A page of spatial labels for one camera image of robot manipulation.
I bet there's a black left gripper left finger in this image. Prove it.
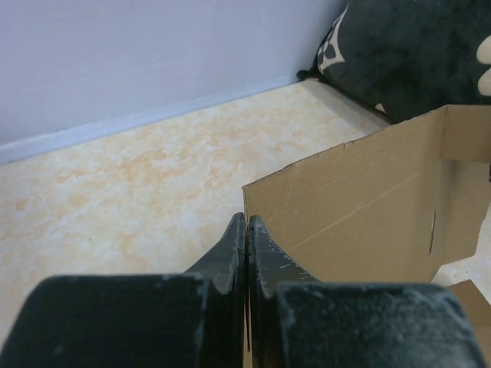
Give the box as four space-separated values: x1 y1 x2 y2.
1 213 246 367

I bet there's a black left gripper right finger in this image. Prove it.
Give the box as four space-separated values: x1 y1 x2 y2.
248 215 486 367

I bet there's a brown cardboard box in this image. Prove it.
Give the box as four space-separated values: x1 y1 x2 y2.
244 105 490 367

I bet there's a black floral pillow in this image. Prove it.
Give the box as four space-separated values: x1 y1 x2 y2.
297 1 490 123

